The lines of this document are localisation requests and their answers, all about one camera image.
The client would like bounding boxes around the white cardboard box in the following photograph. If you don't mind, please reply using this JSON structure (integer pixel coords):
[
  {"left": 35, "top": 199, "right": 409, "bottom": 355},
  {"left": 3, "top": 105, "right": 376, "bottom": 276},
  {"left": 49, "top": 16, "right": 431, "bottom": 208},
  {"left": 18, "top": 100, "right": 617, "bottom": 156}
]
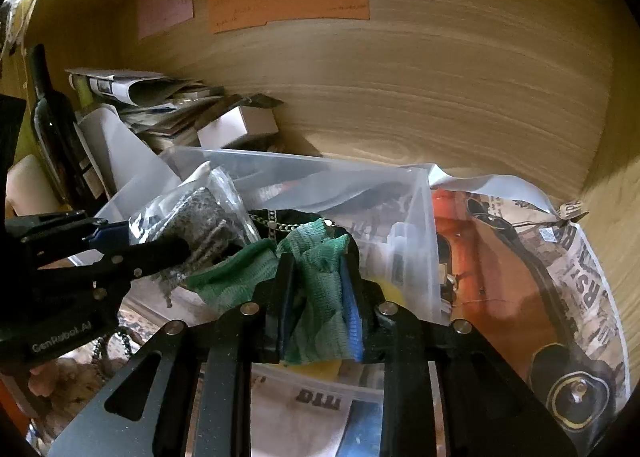
[{"left": 196, "top": 104, "right": 281, "bottom": 150}]

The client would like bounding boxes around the grey knit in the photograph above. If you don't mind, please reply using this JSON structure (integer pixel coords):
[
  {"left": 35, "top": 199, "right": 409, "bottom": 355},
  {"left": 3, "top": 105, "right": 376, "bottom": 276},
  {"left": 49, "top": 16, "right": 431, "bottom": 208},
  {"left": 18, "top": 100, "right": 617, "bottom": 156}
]
[{"left": 127, "top": 162, "right": 261, "bottom": 310}]

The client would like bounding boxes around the white paper sheet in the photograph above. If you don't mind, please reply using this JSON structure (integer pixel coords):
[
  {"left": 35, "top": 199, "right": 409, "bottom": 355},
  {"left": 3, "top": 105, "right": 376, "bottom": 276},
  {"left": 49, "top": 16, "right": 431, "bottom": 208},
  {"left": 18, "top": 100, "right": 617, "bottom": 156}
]
[{"left": 75, "top": 107, "right": 183, "bottom": 199}]

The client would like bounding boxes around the dark wine bottle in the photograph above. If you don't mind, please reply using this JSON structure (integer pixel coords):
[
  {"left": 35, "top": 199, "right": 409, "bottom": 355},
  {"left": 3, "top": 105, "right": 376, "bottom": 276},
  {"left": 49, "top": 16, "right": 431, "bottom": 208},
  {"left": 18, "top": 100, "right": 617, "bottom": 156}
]
[{"left": 26, "top": 43, "right": 93, "bottom": 203}]

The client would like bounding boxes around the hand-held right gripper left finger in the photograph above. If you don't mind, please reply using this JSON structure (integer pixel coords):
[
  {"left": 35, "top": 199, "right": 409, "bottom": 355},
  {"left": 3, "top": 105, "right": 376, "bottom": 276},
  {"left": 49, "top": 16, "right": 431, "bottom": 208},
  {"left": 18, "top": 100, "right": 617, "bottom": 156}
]
[{"left": 47, "top": 253, "right": 297, "bottom": 457}]

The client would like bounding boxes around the person's left hand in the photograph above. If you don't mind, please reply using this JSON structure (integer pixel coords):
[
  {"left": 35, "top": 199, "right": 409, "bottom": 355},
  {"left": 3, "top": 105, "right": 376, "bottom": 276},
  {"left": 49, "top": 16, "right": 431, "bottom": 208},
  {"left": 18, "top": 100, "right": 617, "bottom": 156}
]
[{"left": 27, "top": 366, "right": 63, "bottom": 397}]

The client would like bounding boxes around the metal chain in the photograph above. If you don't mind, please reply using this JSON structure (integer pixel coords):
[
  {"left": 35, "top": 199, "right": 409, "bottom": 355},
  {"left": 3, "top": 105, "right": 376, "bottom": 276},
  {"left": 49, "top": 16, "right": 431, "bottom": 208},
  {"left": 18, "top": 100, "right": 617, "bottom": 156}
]
[{"left": 92, "top": 327, "right": 147, "bottom": 379}]

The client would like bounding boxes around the yellow object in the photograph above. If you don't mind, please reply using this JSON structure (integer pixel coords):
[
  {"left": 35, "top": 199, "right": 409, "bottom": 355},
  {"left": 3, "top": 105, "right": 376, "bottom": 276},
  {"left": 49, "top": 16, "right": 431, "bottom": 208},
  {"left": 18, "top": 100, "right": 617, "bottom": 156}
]
[{"left": 372, "top": 279, "right": 407, "bottom": 309}]

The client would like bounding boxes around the orange printed plastic bag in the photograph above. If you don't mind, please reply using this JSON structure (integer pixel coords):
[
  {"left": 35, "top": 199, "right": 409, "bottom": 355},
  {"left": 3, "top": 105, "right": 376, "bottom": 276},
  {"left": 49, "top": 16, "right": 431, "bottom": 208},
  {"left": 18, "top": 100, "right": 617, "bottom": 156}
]
[{"left": 430, "top": 164, "right": 631, "bottom": 444}]

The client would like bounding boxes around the white printed paper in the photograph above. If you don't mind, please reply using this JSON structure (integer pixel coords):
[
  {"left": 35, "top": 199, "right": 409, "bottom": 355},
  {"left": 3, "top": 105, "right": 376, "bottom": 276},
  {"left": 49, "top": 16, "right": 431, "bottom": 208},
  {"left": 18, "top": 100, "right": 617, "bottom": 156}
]
[{"left": 250, "top": 362, "right": 386, "bottom": 457}]

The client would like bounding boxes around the pink sticky note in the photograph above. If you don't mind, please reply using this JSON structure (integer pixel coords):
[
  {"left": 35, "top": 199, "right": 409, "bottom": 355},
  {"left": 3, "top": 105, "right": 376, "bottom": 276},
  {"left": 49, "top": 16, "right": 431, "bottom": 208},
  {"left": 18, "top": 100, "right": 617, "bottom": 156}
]
[{"left": 137, "top": 0, "right": 195, "bottom": 40}]

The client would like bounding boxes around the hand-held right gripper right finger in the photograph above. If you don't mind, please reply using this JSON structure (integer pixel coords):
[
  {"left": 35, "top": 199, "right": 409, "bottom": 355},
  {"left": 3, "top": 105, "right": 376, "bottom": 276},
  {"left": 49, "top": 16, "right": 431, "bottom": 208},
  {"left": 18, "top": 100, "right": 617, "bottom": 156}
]
[{"left": 339, "top": 256, "right": 578, "bottom": 457}]

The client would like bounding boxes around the black cloth with chain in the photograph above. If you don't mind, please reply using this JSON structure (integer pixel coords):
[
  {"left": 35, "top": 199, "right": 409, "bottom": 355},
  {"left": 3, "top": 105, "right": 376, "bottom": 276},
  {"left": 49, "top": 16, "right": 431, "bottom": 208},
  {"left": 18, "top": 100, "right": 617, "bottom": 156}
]
[{"left": 247, "top": 207, "right": 332, "bottom": 239}]

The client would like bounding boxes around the clear plastic storage bin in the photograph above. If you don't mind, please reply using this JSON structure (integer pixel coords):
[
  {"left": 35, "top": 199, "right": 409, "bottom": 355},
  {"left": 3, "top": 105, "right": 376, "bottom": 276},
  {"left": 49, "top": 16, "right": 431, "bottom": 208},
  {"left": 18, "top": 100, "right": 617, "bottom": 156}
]
[{"left": 92, "top": 144, "right": 443, "bottom": 324}]

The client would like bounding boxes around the green knitted cloth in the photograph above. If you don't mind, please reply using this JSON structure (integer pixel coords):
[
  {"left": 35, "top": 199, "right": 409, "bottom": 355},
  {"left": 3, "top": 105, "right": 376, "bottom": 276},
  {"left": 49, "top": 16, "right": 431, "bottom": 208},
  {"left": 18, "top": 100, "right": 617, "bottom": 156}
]
[{"left": 187, "top": 218, "right": 366, "bottom": 367}]

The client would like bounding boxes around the stack of magazines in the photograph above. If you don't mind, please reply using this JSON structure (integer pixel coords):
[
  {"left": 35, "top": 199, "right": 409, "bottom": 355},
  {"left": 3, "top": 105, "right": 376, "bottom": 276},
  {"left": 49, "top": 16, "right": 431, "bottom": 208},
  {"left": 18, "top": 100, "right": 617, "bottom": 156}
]
[{"left": 65, "top": 67, "right": 226, "bottom": 153}]

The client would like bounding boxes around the orange sticky note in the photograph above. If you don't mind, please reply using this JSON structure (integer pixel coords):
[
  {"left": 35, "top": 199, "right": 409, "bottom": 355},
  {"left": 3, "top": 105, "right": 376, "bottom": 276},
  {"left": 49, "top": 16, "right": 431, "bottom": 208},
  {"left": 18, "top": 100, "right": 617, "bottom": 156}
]
[{"left": 207, "top": 0, "right": 371, "bottom": 34}]

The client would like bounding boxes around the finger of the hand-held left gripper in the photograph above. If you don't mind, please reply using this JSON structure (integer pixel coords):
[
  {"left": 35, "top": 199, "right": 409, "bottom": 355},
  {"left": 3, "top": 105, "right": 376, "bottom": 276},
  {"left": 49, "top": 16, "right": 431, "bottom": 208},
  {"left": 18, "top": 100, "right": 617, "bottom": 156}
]
[
  {"left": 2, "top": 210, "right": 132, "bottom": 258},
  {"left": 35, "top": 237, "right": 192, "bottom": 293}
]

